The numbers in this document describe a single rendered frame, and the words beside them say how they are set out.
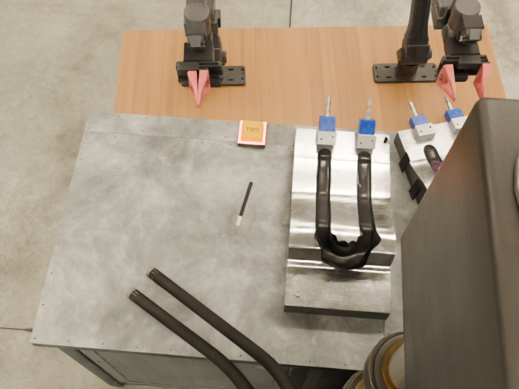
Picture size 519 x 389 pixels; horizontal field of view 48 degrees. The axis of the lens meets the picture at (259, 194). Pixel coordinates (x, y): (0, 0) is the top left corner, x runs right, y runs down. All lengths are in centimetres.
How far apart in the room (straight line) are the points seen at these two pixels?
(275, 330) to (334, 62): 88
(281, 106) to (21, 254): 133
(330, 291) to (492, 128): 118
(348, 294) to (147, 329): 51
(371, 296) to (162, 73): 94
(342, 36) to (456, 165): 165
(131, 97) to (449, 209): 156
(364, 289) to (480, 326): 119
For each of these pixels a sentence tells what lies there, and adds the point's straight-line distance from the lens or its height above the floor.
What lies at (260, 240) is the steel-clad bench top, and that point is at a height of 80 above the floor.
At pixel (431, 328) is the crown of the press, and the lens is 40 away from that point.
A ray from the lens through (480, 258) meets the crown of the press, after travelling 32.
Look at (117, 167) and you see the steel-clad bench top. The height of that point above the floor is 80.
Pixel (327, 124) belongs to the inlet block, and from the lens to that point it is 161.
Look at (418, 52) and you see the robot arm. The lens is 180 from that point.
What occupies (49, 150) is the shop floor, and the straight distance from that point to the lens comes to 281.
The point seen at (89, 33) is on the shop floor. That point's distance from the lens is 318.
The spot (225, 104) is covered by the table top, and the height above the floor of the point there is 80.
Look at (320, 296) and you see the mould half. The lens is 148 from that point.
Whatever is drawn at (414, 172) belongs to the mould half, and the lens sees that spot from 166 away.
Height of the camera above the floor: 227
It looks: 63 degrees down
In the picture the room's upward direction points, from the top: straight up
